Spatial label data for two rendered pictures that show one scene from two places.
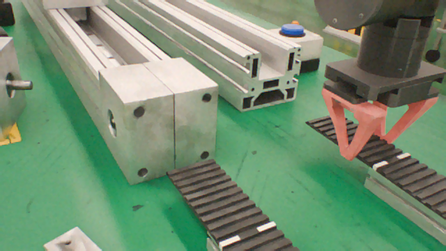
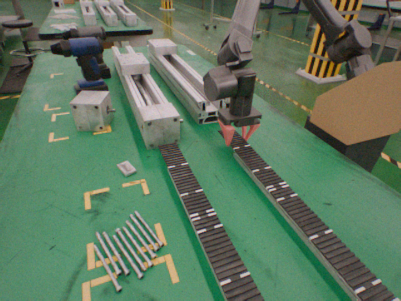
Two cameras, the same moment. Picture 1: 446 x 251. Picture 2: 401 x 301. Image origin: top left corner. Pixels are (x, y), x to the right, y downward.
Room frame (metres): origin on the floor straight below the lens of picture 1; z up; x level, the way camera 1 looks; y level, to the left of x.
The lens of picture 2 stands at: (-0.25, -0.15, 1.20)
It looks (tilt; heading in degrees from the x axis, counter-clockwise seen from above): 35 degrees down; 9
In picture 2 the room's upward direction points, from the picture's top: 2 degrees clockwise
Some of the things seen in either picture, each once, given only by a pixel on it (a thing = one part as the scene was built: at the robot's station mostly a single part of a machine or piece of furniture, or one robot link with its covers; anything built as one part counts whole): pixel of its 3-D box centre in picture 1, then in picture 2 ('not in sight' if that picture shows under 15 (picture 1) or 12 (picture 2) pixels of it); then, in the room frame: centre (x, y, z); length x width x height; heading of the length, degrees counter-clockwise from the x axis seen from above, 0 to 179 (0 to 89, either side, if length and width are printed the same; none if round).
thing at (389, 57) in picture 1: (391, 48); (240, 105); (0.37, -0.16, 0.92); 0.10 x 0.07 x 0.07; 120
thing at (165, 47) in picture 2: not in sight; (162, 49); (1.08, 0.26, 0.87); 0.16 x 0.11 x 0.07; 31
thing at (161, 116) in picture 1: (168, 114); (163, 125); (0.40, 0.06, 0.83); 0.12 x 0.09 x 0.10; 121
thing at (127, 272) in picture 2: not in sight; (115, 252); (0.00, 0.03, 0.78); 0.11 x 0.01 x 0.01; 48
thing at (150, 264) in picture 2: not in sight; (136, 245); (0.02, 0.00, 0.78); 0.11 x 0.01 x 0.01; 50
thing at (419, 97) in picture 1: (382, 111); (241, 128); (0.38, -0.17, 0.85); 0.07 x 0.07 x 0.09; 30
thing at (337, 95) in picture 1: (364, 116); (233, 130); (0.37, -0.15, 0.85); 0.07 x 0.07 x 0.09; 30
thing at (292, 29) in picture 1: (292, 31); not in sight; (0.70, -0.12, 0.84); 0.04 x 0.04 x 0.02
